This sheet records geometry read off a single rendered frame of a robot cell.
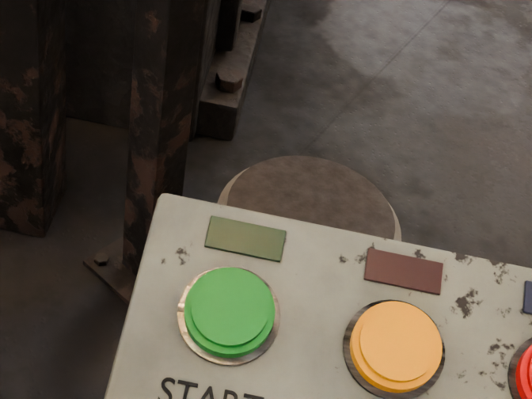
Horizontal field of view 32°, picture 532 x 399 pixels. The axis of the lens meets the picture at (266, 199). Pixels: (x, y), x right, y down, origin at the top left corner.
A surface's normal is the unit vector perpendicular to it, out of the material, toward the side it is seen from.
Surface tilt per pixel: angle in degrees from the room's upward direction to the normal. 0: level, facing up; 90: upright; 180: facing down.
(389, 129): 0
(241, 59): 0
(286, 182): 0
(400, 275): 20
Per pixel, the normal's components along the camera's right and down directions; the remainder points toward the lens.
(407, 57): 0.15, -0.71
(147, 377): 0.09, -0.43
